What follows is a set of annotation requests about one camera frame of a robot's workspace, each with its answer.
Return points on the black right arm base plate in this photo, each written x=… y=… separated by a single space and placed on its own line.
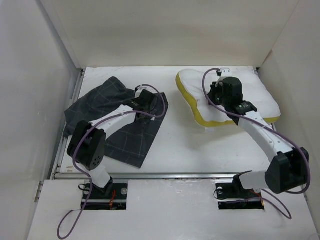
x=228 y=190

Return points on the white pillow with yellow band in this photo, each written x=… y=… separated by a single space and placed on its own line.
x=189 y=83

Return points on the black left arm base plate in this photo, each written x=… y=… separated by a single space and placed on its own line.
x=120 y=190

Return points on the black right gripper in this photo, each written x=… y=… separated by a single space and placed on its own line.
x=213 y=89

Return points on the dark grey checked pillowcase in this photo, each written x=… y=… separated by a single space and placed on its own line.
x=129 y=145

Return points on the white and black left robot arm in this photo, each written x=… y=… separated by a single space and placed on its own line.
x=87 y=144

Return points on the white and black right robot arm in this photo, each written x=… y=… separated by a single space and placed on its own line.
x=288 y=164

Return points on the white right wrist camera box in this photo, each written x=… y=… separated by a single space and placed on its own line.
x=224 y=72

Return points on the aluminium front rail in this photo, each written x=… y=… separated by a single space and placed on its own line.
x=147 y=176

